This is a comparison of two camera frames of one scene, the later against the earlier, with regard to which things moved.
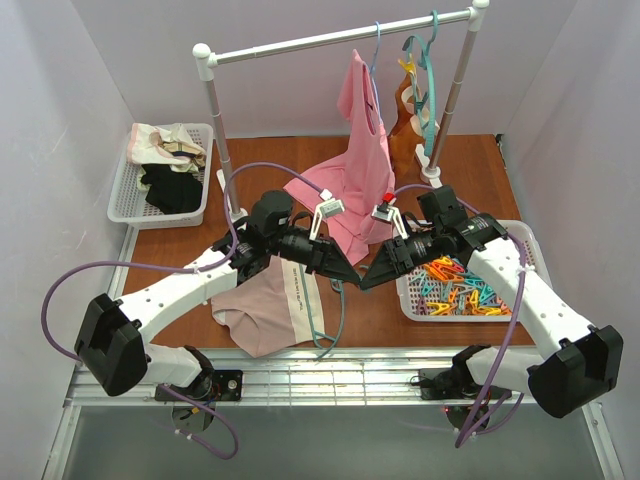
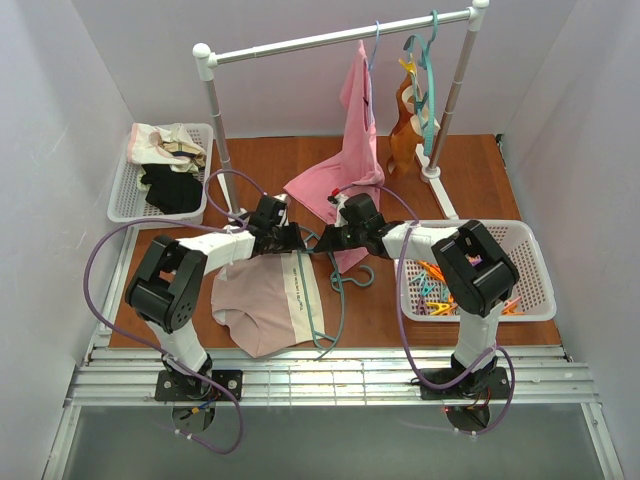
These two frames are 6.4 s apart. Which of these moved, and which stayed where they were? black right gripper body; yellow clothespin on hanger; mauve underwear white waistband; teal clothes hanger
Moved: black right gripper body
Stayed: yellow clothespin on hanger; teal clothes hanger; mauve underwear white waistband
